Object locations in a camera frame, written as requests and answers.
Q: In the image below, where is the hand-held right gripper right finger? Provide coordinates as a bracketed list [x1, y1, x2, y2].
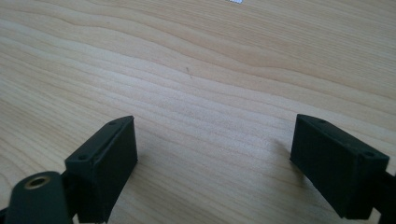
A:
[290, 113, 390, 220]

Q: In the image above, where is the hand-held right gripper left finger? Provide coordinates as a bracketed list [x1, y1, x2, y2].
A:
[64, 115, 139, 224]

